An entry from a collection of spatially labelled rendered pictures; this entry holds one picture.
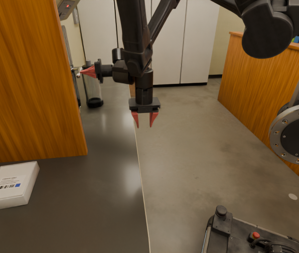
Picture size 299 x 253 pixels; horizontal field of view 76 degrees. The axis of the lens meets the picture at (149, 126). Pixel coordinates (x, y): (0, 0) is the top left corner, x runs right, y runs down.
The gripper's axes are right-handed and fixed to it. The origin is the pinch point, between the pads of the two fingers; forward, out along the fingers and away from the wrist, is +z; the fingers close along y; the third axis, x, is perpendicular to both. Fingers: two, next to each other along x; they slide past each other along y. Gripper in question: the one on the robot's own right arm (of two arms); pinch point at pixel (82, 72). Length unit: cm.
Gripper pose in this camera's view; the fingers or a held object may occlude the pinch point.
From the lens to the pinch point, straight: 98.5
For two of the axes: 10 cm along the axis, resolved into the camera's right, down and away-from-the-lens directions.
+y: -0.1, -8.4, -5.4
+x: 1.4, 5.3, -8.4
